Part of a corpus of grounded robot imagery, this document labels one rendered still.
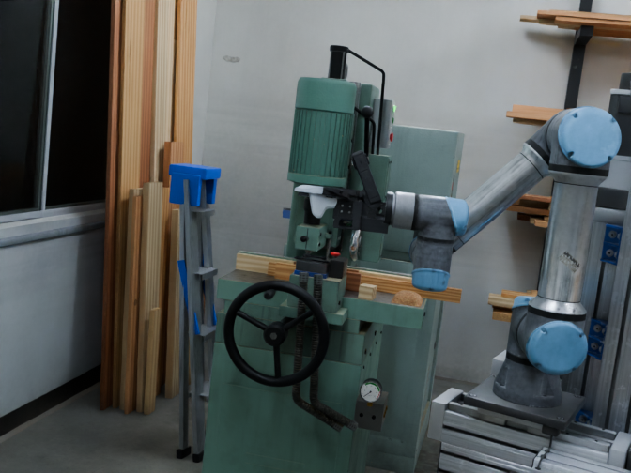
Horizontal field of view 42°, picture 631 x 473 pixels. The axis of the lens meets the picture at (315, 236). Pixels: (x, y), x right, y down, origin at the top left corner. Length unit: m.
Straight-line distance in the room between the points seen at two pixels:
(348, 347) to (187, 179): 1.14
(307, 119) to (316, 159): 0.12
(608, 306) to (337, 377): 0.79
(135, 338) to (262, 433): 1.42
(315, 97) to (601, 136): 0.97
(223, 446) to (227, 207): 2.65
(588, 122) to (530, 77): 3.03
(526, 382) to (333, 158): 0.90
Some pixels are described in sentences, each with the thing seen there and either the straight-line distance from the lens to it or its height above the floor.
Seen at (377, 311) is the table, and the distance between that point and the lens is 2.30.
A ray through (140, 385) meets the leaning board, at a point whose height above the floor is 0.13.
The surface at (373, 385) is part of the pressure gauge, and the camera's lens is 2.29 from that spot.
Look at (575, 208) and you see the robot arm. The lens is 1.68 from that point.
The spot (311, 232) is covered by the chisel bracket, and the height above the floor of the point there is 1.06.
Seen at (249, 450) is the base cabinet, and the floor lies 0.40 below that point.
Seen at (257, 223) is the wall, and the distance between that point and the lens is 4.91.
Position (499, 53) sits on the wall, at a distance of 4.69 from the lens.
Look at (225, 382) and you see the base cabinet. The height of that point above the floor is 0.59.
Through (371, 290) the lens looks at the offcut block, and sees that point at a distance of 2.30.
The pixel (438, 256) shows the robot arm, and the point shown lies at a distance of 1.66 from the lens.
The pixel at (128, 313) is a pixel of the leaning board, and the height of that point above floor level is 0.46.
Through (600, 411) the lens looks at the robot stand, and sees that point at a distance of 2.04.
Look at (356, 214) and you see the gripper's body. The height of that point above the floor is 1.20.
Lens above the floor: 1.36
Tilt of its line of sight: 8 degrees down
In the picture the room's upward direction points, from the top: 6 degrees clockwise
